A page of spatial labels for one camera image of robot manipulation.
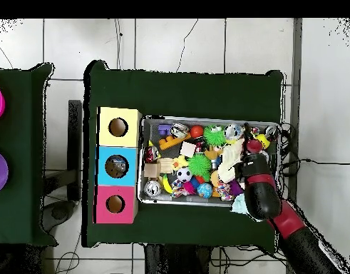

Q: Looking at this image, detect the dark green table cloth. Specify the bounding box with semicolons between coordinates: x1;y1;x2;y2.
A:
83;59;285;249
0;62;56;248

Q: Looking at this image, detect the yellow smiley face ball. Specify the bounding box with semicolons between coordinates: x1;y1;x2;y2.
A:
257;133;272;151

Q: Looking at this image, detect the green spiky ball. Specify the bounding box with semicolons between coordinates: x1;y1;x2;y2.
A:
187;153;212;181
203;125;227;147

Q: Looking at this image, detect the wooden box with three holes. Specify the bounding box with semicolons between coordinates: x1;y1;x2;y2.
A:
94;106;143;225

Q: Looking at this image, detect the mint green cloth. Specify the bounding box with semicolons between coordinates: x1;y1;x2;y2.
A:
230;193;262;218

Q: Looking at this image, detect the cream yellow cloth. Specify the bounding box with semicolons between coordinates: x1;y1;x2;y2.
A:
217;136;247;185

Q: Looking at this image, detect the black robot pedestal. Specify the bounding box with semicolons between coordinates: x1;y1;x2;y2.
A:
141;244;215;274

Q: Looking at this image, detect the clear mesh bin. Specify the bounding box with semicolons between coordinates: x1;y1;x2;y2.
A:
138;116;281;212

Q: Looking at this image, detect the black cable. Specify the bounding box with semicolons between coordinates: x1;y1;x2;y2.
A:
282;156;350;171

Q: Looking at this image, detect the black and white soccer ball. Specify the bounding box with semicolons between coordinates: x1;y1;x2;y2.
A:
176;167;192;183

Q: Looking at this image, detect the purple spiky ball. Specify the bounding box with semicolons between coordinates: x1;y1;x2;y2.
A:
228;179;245;198

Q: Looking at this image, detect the crushed silver can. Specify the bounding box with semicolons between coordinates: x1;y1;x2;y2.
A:
170;122;191;141

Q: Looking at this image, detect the orange red ball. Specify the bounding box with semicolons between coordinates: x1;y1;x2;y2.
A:
190;125;205;139

